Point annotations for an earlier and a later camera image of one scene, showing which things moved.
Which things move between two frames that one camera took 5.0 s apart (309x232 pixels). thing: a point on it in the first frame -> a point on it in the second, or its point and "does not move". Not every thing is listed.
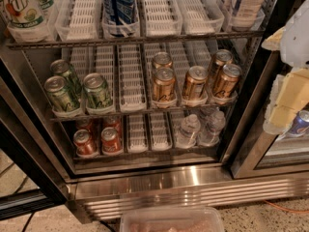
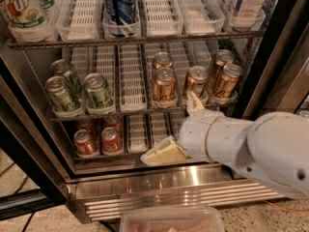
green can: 98,93 does not move
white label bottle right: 247,1 does not move
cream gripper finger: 290,92 -> 166,151
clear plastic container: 172,218 does not move
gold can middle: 195,83 does not move
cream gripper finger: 273,42 -> 193,102
